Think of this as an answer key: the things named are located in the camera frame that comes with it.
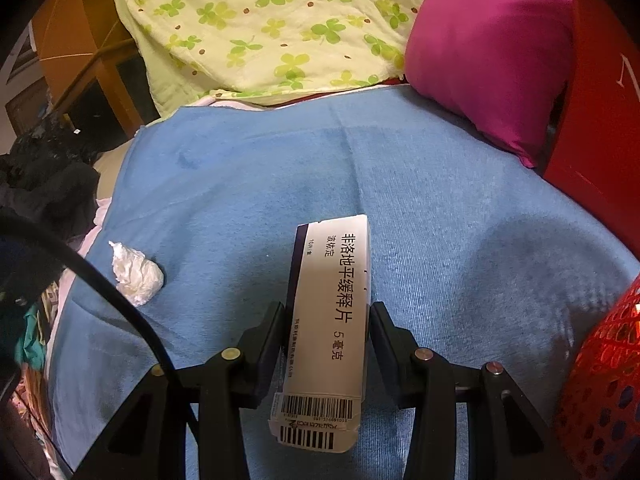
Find red plastic mesh basket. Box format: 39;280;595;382
552;272;640;480

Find black cable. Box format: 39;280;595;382
0;207;201;480

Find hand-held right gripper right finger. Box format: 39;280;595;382
370;301;576;480

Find white medicine box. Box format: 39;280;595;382
267;214;373;455

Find pink pillow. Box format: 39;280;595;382
404;0;575;168

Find blue blanket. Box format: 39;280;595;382
47;82;640;480

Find pile of colourful clothes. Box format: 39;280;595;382
10;270;66;461

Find dark cloth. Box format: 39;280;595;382
0;115;103;241

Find green clover print quilt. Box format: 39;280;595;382
114;0;446;107

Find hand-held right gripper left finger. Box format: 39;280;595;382
92;301;286;480

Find orange wooden cabinet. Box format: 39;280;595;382
30;0;161;136

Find crumpled white tissue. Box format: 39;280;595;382
109;240;165;308

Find red paper bag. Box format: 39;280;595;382
542;0;640;256

